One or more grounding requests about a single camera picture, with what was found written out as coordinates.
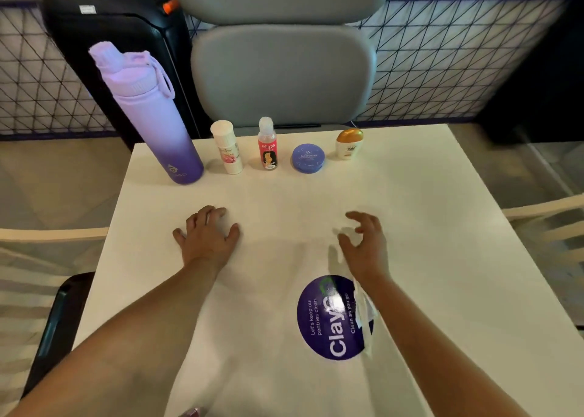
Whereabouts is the blue round compact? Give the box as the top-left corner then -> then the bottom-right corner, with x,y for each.
291,143 -> 326,174

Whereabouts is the black wire mesh fence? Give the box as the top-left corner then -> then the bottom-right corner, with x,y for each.
0,0 -> 572,139

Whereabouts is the small white bottle pink label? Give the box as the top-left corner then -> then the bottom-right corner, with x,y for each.
210,120 -> 244,175

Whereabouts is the round purple sticker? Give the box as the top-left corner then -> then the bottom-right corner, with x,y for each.
297,275 -> 375,362

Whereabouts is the person's right forearm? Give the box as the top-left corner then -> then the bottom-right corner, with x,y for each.
353,273 -> 532,417

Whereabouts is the black suitcase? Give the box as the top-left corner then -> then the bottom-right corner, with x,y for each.
41,0 -> 202,151

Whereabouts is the person's left forearm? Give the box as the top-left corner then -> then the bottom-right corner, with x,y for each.
7,258 -> 222,417

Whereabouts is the person's left hand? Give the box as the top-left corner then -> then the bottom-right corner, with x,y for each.
172,205 -> 241,271

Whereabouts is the grey padded chair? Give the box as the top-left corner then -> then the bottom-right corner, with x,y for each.
166,0 -> 394,140

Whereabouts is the purple water bottle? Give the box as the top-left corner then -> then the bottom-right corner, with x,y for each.
88,41 -> 204,186

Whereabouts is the black chair seat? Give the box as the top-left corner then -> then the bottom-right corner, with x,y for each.
20,272 -> 96,400

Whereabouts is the white bottle gold cap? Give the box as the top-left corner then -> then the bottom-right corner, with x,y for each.
336,128 -> 365,161

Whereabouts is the white wooden chair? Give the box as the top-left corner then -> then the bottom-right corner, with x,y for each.
501,194 -> 584,328
0,227 -> 110,404

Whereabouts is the clear bottle red label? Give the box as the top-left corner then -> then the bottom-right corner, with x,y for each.
258,117 -> 278,171

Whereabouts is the person's right hand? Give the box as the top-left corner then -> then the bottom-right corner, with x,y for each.
338,211 -> 391,288

